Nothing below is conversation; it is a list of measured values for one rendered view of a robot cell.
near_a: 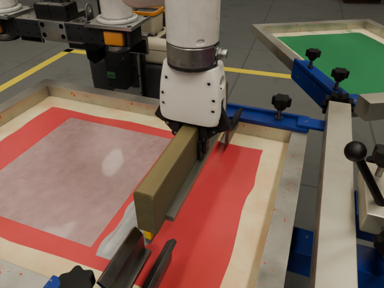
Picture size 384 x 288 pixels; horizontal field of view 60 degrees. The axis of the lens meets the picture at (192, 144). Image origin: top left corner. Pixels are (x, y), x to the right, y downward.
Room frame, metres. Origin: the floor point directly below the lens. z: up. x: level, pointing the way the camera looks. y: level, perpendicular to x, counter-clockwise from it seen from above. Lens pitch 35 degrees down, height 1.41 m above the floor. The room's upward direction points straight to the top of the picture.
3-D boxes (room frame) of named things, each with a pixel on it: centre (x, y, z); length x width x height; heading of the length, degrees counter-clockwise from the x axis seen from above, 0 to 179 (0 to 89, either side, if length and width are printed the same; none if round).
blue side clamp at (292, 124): (0.71, -0.13, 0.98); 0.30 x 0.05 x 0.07; 69
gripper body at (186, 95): (0.47, 0.00, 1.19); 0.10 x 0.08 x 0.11; 70
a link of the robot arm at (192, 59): (0.47, -0.01, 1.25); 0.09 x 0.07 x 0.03; 70
